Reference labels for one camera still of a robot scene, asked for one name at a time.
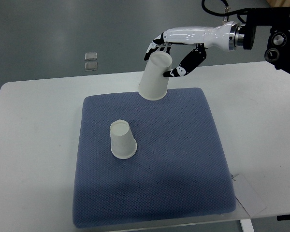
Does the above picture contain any white paper cup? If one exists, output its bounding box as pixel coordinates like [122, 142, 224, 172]
[109, 119, 137, 160]
[138, 51, 173, 101]

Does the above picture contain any black cable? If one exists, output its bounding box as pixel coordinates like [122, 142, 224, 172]
[202, 0, 251, 22]

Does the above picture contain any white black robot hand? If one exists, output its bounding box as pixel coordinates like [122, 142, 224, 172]
[144, 21, 240, 78]

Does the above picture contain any wooden furniture corner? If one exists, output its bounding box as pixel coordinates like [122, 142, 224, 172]
[266, 0, 290, 7]

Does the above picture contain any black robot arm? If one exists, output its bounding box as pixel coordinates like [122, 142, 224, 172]
[236, 7, 290, 74]

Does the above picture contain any white paper tag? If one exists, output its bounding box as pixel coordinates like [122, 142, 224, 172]
[232, 174, 266, 217]

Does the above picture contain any white table leg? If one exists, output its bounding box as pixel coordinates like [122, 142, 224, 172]
[240, 219, 254, 232]

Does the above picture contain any blue textured cushion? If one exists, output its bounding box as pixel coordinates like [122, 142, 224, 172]
[72, 88, 236, 228]

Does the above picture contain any white paper cup on cushion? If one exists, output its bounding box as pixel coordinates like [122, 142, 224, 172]
[109, 119, 137, 160]

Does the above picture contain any black table control panel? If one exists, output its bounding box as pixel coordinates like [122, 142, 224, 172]
[276, 214, 290, 221]

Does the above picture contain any upper metal floor plate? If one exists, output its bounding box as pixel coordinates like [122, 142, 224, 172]
[85, 52, 97, 61]

